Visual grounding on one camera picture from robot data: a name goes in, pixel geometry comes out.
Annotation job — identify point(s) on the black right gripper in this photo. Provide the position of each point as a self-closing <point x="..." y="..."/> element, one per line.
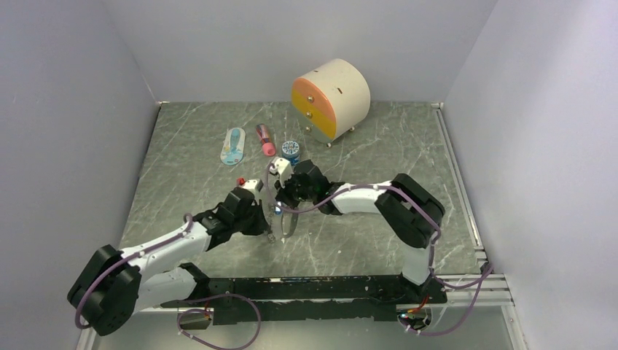
<point x="283" y="193"/>

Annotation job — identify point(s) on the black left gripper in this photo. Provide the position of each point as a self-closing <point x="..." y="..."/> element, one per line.
<point x="261" y="224"/>

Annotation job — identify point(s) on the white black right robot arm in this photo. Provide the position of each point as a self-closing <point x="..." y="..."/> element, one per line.
<point x="412" y="212"/>

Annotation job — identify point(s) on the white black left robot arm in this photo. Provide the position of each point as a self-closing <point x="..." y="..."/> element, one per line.
<point x="116" y="283"/>

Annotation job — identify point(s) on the blue round tin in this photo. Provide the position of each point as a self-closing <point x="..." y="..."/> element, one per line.
<point x="290" y="150"/>

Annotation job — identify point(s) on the pink marker tube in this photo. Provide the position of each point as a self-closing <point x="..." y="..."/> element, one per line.
<point x="267" y="145"/>

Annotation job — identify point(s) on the light blue oval case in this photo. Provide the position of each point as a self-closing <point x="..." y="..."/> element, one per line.
<point x="233" y="147"/>

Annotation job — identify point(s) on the beige round drawer cabinet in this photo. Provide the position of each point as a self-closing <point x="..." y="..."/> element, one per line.
<point x="332" y="99"/>

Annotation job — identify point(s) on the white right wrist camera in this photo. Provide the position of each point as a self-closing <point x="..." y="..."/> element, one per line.
<point x="281" y="168"/>

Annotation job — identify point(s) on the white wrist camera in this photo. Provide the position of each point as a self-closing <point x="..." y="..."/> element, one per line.
<point x="281" y="168"/>
<point x="254" y="186"/>

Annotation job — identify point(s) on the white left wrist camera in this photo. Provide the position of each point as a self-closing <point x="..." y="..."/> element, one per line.
<point x="254" y="186"/>

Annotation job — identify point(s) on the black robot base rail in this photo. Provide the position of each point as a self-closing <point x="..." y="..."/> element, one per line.
<point x="378" y="297"/>

